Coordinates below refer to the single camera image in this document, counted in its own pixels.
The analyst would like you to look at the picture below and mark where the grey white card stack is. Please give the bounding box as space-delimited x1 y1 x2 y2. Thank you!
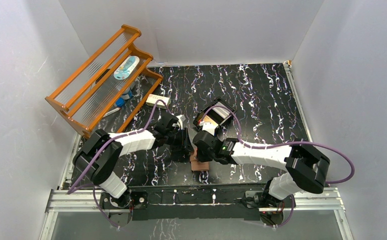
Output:
212 102 231 119

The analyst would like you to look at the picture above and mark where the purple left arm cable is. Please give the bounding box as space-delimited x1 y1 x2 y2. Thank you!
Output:
66 99 171 229

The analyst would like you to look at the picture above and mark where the blue cap bottle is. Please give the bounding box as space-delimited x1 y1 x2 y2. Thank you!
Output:
114 87 133 108

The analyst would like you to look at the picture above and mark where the white pen under shelf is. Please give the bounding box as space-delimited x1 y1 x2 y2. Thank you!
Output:
103 107 121 118

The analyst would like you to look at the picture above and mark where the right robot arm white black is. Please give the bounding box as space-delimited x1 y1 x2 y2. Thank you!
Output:
193 130 330 207

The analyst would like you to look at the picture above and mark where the black card tray box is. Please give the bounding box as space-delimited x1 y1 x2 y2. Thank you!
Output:
192 97 237 136

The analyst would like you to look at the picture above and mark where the white red small box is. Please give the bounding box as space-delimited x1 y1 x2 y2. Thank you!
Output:
145 94 170 109

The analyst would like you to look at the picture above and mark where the orange wooden shelf rack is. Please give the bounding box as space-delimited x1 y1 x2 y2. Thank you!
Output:
45 24 163 139

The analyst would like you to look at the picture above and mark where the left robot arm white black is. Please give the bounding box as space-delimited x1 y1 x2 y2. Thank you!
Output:
72 112 194 208

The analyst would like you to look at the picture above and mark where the white blue tube package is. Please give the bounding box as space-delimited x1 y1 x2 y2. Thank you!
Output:
113 55 140 80

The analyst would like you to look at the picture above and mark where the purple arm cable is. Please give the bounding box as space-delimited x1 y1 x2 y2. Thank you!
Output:
66 99 171 229
202 105 356 229

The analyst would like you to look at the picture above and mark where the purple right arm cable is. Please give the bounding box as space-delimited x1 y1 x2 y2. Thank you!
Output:
202 105 356 229

